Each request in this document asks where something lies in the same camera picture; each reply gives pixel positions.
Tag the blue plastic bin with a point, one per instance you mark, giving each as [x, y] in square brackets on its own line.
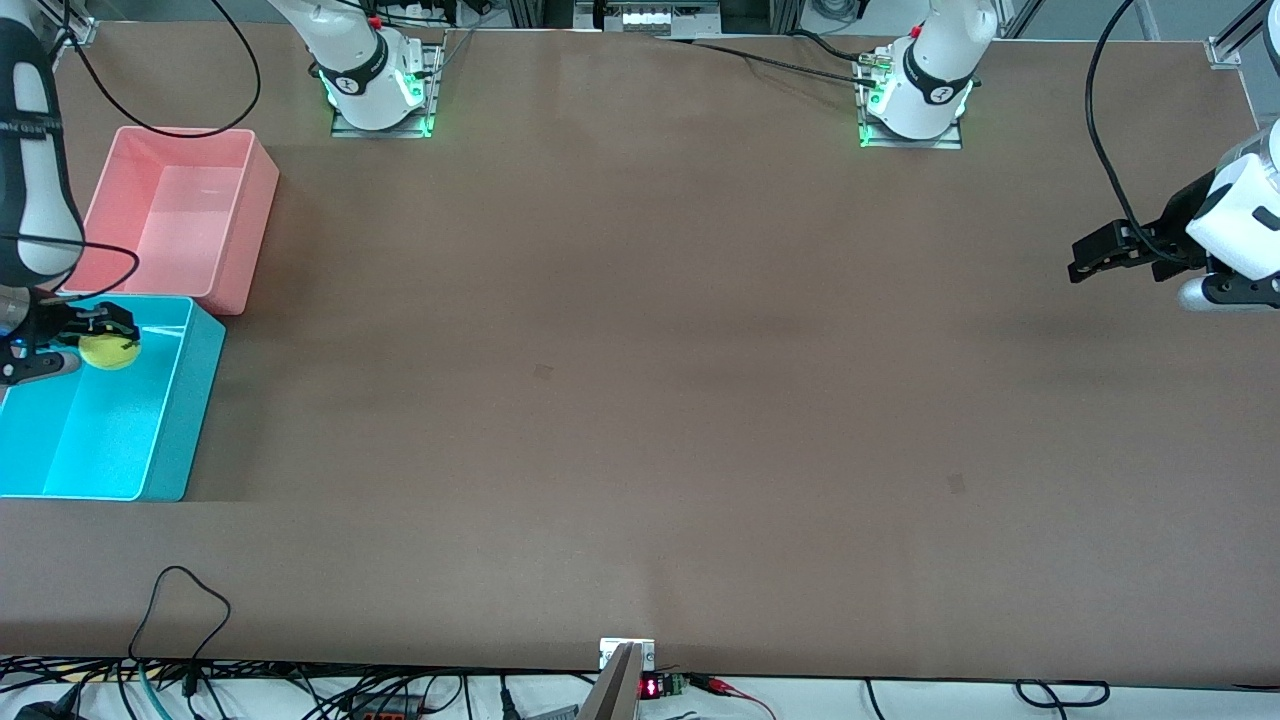
[110, 430]

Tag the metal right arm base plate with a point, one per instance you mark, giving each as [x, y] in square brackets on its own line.
[430, 90]

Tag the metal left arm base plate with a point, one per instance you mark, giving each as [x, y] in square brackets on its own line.
[955, 140]

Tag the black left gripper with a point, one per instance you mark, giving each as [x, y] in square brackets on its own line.
[1173, 226]

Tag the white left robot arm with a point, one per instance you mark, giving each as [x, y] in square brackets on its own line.
[1250, 200]

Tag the white mounting bracket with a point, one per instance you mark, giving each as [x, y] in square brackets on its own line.
[610, 650]

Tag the aluminium frame corner bracket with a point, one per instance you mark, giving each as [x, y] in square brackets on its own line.
[1225, 52]
[82, 32]

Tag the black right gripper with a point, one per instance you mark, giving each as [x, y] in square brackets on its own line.
[52, 324]

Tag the white vented device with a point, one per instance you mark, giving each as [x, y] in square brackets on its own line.
[650, 18]

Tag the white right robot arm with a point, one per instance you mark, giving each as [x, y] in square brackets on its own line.
[40, 200]

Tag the red digit display module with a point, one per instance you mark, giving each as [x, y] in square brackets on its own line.
[652, 688]

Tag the yellow tennis ball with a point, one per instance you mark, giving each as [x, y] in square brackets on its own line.
[110, 354]

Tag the pink plastic bin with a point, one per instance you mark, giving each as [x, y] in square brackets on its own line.
[190, 220]

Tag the grey camera pole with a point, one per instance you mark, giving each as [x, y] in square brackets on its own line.
[615, 695]

